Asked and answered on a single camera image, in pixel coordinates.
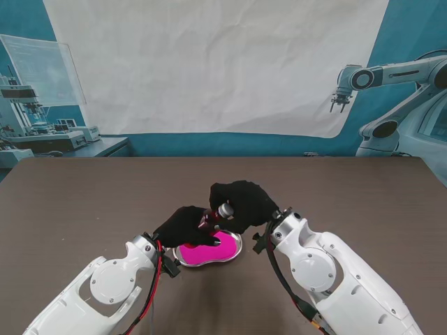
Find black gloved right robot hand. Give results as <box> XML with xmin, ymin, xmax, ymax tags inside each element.
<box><xmin>209</xmin><ymin>180</ymin><xmax>280</xmax><ymax>235</ymax></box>

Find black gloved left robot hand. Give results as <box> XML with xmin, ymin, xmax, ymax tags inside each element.
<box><xmin>152</xmin><ymin>205</ymin><xmax>221</xmax><ymax>249</ymax></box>

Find white round bottle cap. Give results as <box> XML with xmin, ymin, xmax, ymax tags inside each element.
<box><xmin>217</xmin><ymin>202</ymin><xmax>235</xmax><ymax>220</ymax></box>

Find red transparent sample bottle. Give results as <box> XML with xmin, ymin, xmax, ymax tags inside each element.
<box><xmin>198</xmin><ymin>208</ymin><xmax>221</xmax><ymax>231</ymax></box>

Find steel kidney-shaped tray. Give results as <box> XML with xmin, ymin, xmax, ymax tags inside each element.
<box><xmin>173</xmin><ymin>228</ymin><xmax>244</xmax><ymax>269</ymax></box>

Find magenta tray liner pad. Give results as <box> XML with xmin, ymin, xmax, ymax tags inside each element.
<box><xmin>179</xmin><ymin>232</ymin><xmax>237</xmax><ymax>265</ymax></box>

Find white wrinkled backdrop sheet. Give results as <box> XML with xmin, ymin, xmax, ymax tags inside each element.
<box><xmin>42</xmin><ymin>0</ymin><xmax>390</xmax><ymax>140</ymax></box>

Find blue lab print banner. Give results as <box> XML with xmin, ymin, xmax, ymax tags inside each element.
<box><xmin>0</xmin><ymin>0</ymin><xmax>447</xmax><ymax>182</ymax></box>

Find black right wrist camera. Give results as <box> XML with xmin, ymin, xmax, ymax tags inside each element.
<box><xmin>253</xmin><ymin>232</ymin><xmax>270</xmax><ymax>255</ymax></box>

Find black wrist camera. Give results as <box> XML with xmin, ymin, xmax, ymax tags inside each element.
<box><xmin>253</xmin><ymin>232</ymin><xmax>270</xmax><ymax>255</ymax></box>
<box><xmin>161</xmin><ymin>256</ymin><xmax>182</xmax><ymax>279</ymax></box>

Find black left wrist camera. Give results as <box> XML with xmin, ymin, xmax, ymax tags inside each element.
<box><xmin>161</xmin><ymin>256</ymin><xmax>182</xmax><ymax>279</ymax></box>

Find red black left arm cables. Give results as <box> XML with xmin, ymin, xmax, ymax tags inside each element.
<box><xmin>124</xmin><ymin>239</ymin><xmax>167</xmax><ymax>335</ymax></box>

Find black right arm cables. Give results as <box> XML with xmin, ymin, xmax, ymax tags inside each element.
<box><xmin>263</xmin><ymin>223</ymin><xmax>331</xmax><ymax>335</ymax></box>

